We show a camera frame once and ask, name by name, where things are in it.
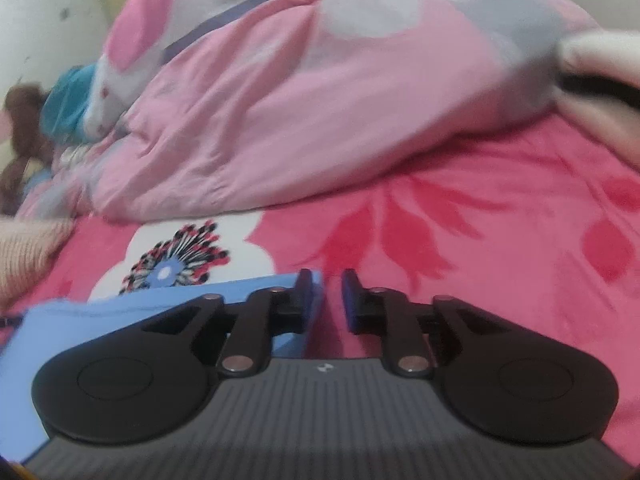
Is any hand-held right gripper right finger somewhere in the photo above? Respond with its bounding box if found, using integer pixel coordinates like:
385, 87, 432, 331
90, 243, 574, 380
341, 269, 503, 378

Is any pink floral blanket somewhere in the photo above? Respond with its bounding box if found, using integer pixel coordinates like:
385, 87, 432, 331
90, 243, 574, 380
0, 110, 640, 466

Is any beige checked knit sweater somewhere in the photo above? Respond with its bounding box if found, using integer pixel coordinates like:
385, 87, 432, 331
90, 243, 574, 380
0, 217, 76, 313

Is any white black striped blanket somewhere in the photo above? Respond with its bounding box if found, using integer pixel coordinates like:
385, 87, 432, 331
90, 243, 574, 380
555, 30, 640, 176

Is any blue t-shirt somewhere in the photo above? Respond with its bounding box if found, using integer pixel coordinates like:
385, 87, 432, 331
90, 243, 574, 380
0, 270, 323, 466

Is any pink patterned duvet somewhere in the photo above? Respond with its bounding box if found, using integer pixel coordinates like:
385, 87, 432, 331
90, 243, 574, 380
20, 0, 596, 221

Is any teal striped cloth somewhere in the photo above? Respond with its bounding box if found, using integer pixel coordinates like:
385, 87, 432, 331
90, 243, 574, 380
40, 64, 108, 136

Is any brown padded jacket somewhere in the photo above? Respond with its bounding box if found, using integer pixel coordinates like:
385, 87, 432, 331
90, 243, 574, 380
0, 82, 56, 216

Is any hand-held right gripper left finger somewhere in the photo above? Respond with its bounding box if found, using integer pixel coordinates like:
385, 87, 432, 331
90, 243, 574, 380
141, 269, 313, 377

